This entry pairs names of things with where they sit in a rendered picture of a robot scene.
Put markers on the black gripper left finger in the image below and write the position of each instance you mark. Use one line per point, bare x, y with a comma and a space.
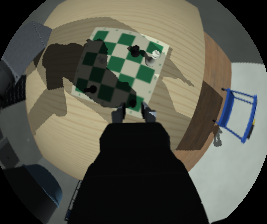
119, 114

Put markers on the white chess pawn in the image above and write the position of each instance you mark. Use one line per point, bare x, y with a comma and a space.
101, 59

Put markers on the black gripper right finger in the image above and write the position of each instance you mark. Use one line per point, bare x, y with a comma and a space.
148, 114

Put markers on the green and white chessboard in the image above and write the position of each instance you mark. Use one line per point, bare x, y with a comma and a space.
122, 77

